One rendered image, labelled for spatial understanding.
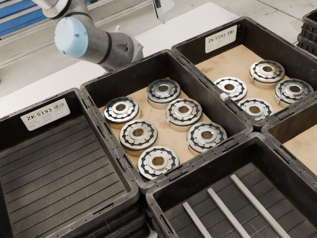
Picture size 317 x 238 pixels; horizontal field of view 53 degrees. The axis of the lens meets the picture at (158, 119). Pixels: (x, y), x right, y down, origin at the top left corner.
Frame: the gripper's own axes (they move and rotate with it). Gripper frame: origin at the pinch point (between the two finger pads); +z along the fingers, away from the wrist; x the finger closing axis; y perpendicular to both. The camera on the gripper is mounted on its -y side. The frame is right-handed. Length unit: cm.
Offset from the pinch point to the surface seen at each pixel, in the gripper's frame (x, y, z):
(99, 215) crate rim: -55, -27, 24
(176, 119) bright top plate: -27.4, -5.2, 22.6
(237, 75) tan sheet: -11.9, 18.1, 21.8
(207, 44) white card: -4.5, 12.4, 11.1
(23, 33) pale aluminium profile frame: 148, -87, 1
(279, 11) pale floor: 170, 119, 47
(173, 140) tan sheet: -30.9, -7.7, 26.9
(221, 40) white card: -2.4, 18.0, 11.9
